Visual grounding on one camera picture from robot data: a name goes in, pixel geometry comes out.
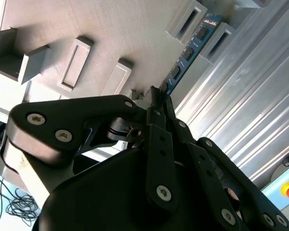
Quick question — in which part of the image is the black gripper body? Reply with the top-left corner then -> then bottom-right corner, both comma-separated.
32,148 -> 222,231

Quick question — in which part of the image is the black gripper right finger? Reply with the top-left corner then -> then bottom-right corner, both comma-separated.
166,97 -> 289,231

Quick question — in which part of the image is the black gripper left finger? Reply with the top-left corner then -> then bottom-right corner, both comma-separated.
6,86 -> 179,213

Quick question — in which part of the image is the blue RAM stick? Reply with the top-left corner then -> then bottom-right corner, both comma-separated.
160,14 -> 223,97

